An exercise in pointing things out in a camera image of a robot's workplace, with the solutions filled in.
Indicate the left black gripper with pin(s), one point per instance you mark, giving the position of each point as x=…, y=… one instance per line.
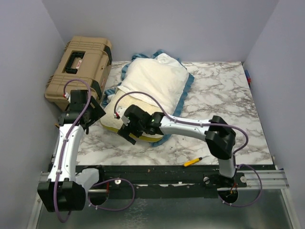
x=98, y=111

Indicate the aluminium extrusion frame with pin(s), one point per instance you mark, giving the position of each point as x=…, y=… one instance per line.
x=258, y=179

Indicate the white blue-trimmed pillowcase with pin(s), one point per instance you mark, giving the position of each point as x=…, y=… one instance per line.
x=152, y=83

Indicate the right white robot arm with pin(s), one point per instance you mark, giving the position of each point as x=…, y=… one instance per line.
x=216, y=133

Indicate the tan plastic toolbox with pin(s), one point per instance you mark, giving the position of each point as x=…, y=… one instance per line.
x=85, y=58

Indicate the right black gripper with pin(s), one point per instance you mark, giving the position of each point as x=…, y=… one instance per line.
x=125, y=130

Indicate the cream yellow-edged pillow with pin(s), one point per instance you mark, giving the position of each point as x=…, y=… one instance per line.
x=113, y=122

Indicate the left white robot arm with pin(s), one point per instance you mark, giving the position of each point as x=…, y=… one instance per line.
x=64, y=190

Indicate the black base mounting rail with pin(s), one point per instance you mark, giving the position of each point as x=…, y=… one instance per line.
x=161, y=182

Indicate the yellow handled screwdriver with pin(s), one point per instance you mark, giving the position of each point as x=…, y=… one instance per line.
x=194, y=161

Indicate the blue red marker pen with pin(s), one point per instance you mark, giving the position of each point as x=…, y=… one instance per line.
x=248, y=78

